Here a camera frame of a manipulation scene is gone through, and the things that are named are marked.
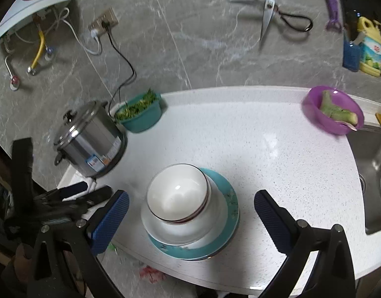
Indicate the person's left hand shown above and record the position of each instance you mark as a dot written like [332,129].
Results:
[21,256]

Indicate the peeled green vegetable stem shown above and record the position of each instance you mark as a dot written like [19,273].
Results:
[345,117]

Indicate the sink drain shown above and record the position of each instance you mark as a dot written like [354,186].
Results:
[361,182]

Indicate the white water heater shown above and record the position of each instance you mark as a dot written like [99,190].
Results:
[32,6]

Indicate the white spoon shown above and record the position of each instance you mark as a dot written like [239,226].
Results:
[351,127]

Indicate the blue utensil holder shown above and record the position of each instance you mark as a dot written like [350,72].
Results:
[351,56]

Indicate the leafy green vegetables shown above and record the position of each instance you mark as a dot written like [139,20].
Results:
[133,107]

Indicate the large white bowl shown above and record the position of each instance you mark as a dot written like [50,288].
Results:
[215,220]

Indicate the purple plastic basin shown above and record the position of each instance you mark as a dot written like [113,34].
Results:
[314,108]

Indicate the red floral bowl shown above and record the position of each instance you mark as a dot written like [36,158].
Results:
[209,197]

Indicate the purple peeler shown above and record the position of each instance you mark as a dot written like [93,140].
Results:
[333,3]

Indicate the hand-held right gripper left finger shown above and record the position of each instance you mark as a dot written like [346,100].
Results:
[111,223]

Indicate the yellow dish soap bottle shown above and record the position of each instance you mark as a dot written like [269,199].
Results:
[372,52]

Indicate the large teal floral plate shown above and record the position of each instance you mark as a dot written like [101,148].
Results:
[226,195]

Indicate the stainless steel electric pot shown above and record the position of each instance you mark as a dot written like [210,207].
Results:
[91,142]

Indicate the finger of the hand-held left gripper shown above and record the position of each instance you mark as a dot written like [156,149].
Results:
[73,190]
[99,195]

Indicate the teal plastic basin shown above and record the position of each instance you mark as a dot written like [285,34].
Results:
[141,121]

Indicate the stainless steel sink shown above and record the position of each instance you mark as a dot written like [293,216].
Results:
[370,155]

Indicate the wall socket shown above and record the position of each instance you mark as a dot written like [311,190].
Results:
[108,17]

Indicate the green vegetable peel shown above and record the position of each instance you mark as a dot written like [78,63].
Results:
[327,102]

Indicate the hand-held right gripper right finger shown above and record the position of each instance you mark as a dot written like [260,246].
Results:
[272,223]

